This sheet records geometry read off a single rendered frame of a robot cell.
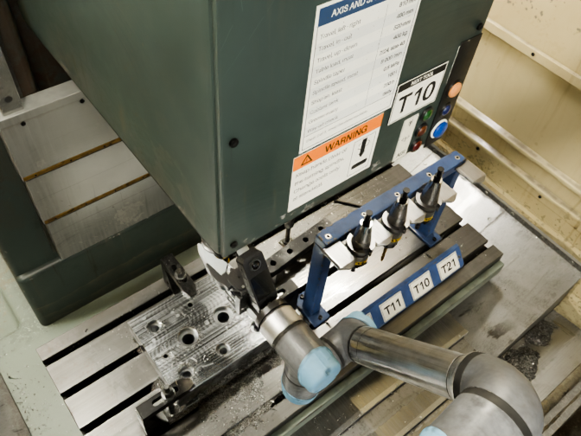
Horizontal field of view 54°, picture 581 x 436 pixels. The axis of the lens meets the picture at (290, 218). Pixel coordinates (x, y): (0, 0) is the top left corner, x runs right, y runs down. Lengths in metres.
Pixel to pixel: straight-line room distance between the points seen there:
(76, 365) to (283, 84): 1.05
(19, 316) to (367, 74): 1.48
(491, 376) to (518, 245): 1.09
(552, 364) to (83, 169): 1.46
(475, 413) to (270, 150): 0.44
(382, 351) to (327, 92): 0.54
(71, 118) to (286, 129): 0.76
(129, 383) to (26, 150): 0.58
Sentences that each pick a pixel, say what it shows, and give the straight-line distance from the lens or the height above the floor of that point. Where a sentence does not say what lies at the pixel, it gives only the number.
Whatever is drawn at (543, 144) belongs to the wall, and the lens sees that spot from 1.79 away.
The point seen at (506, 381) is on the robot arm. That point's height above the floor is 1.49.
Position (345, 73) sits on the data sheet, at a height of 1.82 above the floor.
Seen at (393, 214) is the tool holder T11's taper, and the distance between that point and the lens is 1.29.
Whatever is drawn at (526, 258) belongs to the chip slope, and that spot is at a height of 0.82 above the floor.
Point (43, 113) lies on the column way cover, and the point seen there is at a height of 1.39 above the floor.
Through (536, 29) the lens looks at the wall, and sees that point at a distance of 1.68.
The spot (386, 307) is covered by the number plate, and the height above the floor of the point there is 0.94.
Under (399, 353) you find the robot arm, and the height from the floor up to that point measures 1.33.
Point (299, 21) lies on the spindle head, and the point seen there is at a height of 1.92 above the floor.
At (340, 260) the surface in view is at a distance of 1.23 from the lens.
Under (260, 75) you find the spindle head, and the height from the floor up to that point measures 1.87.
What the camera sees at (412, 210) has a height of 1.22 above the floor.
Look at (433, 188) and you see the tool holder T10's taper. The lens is 1.34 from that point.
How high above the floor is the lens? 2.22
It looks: 52 degrees down
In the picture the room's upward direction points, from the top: 7 degrees clockwise
